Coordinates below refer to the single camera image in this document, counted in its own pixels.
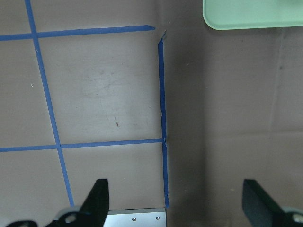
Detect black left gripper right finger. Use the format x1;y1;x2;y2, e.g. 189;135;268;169
242;179;303;227

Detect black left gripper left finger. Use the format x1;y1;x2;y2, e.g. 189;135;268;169
49;179;109;227

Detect light green tray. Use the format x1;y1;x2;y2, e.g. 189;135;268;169
202;0;303;30

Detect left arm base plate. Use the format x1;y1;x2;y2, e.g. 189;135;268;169
104;208;167;227

